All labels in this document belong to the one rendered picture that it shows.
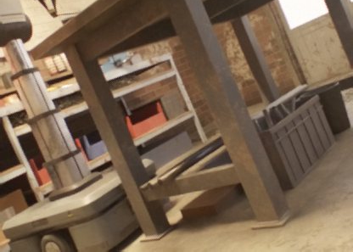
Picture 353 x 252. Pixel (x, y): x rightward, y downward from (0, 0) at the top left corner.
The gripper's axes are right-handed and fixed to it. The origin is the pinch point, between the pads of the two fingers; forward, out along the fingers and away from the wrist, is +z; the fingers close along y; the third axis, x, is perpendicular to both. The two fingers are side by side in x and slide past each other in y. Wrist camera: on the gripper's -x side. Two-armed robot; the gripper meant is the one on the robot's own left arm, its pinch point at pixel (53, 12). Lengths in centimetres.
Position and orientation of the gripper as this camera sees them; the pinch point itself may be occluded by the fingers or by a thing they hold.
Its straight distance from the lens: 191.1
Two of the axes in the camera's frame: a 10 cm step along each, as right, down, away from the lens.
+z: 4.0, 9.2, 0.5
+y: 9.1, -4.0, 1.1
